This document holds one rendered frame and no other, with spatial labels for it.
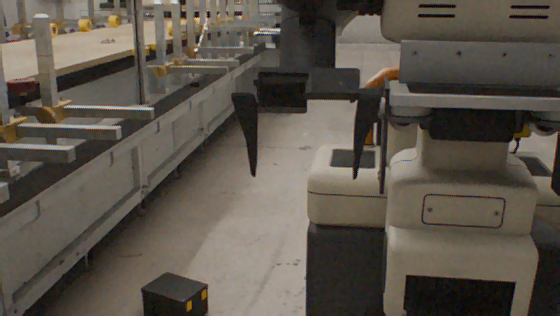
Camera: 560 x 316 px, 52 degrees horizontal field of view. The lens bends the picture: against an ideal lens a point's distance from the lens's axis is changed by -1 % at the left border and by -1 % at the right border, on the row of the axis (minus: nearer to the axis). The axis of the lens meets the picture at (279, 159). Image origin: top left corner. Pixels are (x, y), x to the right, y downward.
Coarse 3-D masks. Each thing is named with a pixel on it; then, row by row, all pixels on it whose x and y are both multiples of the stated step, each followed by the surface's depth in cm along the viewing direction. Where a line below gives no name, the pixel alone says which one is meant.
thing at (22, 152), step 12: (0, 144) 126; (12, 144) 126; (24, 144) 126; (0, 156) 124; (12, 156) 124; (24, 156) 124; (36, 156) 123; (48, 156) 123; (60, 156) 122; (72, 156) 124
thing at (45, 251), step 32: (128, 64) 278; (32, 96) 197; (64, 96) 218; (96, 96) 245; (128, 96) 280; (224, 96) 495; (192, 128) 403; (128, 160) 291; (160, 160) 339; (96, 192) 256; (128, 192) 294; (32, 224) 206; (64, 224) 229; (96, 224) 255; (128, 224) 293; (0, 256) 182; (32, 256) 207; (64, 256) 225; (96, 256) 256; (0, 288) 183; (32, 288) 201; (64, 288) 229
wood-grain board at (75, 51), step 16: (80, 32) 376; (96, 32) 376; (112, 32) 367; (128, 32) 367; (144, 32) 367; (16, 48) 274; (32, 48) 273; (64, 48) 272; (80, 48) 272; (96, 48) 272; (112, 48) 271; (128, 48) 271; (16, 64) 215; (32, 64) 215; (64, 64) 214; (80, 64) 220; (96, 64) 233
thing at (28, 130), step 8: (16, 128) 150; (24, 128) 149; (32, 128) 149; (40, 128) 149; (48, 128) 148; (56, 128) 148; (64, 128) 148; (72, 128) 147; (80, 128) 147; (88, 128) 147; (96, 128) 147; (104, 128) 146; (112, 128) 146; (120, 128) 148; (24, 136) 150; (32, 136) 150; (40, 136) 149; (48, 136) 149; (56, 136) 149; (64, 136) 148; (72, 136) 148; (80, 136) 148; (88, 136) 147; (96, 136) 147; (104, 136) 147; (112, 136) 146; (120, 136) 149
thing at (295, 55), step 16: (288, 32) 57; (304, 32) 56; (320, 32) 56; (288, 48) 56; (304, 48) 55; (320, 48) 56; (288, 64) 56; (304, 64) 55; (320, 64) 55; (256, 80) 55; (272, 80) 55; (288, 80) 55; (304, 80) 55; (304, 96) 58
